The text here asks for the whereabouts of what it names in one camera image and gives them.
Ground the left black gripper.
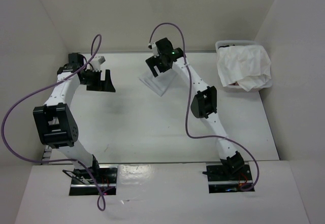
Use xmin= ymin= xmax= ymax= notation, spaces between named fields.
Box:
xmin=80 ymin=69 xmax=115 ymax=92

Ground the white pleated skirt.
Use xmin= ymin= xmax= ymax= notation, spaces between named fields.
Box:
xmin=217 ymin=45 xmax=272 ymax=92

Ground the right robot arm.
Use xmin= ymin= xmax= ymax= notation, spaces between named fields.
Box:
xmin=146 ymin=38 xmax=244 ymax=180

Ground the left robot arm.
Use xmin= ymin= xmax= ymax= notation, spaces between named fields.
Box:
xmin=33 ymin=53 xmax=116 ymax=183

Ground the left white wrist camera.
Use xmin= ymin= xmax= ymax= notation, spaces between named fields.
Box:
xmin=89 ymin=56 xmax=106 ymax=72

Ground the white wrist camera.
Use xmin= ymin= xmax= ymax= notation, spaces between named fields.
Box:
xmin=89 ymin=56 xmax=106 ymax=72
xmin=148 ymin=43 xmax=159 ymax=57

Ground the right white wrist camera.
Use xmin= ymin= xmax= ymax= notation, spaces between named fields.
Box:
xmin=148 ymin=43 xmax=159 ymax=57

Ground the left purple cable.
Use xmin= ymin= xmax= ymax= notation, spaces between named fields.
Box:
xmin=1 ymin=34 xmax=107 ymax=211

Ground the purple cable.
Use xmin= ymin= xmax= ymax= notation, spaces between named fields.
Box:
xmin=1 ymin=34 xmax=107 ymax=211
xmin=148 ymin=22 xmax=261 ymax=191

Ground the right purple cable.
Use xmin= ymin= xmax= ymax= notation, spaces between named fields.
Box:
xmin=148 ymin=22 xmax=261 ymax=191

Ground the aluminium table edge rail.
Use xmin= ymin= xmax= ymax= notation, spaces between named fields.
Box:
xmin=40 ymin=52 xmax=80 ymax=165

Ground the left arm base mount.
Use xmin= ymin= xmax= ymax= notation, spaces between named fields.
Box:
xmin=62 ymin=165 xmax=118 ymax=196

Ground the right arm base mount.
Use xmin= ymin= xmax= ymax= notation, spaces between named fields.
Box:
xmin=202 ymin=163 xmax=253 ymax=194

